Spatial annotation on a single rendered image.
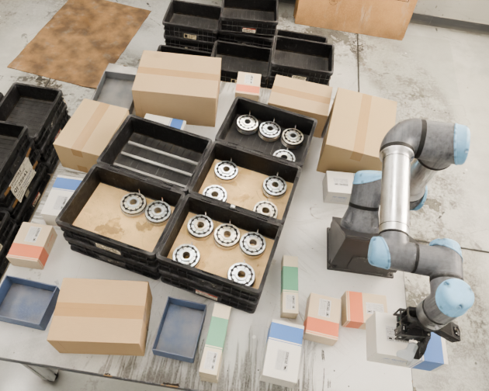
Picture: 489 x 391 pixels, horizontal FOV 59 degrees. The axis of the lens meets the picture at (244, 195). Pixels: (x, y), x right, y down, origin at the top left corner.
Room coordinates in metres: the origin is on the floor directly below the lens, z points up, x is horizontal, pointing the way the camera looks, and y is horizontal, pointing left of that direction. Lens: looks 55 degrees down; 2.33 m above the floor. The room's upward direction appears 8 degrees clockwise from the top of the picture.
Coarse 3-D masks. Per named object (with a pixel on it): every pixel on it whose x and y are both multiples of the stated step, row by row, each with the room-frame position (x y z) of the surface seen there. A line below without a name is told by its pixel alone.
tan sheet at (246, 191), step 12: (240, 168) 1.18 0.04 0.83; (204, 180) 1.09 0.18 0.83; (216, 180) 1.10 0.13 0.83; (240, 180) 1.12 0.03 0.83; (252, 180) 1.13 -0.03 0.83; (264, 180) 1.14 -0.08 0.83; (228, 192) 1.04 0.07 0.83; (240, 192) 1.05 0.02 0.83; (252, 192) 1.06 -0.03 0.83; (288, 192) 1.09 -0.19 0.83; (240, 204) 0.99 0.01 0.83; (252, 204) 1.00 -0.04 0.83; (276, 204) 1.02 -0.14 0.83
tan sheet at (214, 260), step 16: (176, 240) 0.78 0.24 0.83; (192, 240) 0.79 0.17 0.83; (208, 240) 0.80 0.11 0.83; (272, 240) 0.84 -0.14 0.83; (208, 256) 0.73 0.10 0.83; (224, 256) 0.74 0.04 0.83; (240, 256) 0.75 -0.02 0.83; (224, 272) 0.68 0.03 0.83; (256, 272) 0.70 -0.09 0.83; (256, 288) 0.63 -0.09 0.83
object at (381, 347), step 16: (368, 320) 0.48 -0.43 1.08; (384, 320) 0.46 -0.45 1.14; (368, 336) 0.43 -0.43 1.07; (384, 336) 0.42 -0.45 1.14; (432, 336) 0.44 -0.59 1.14; (368, 352) 0.39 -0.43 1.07; (384, 352) 0.37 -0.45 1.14; (432, 352) 0.39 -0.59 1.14; (416, 368) 0.36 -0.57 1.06; (432, 368) 0.36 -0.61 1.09
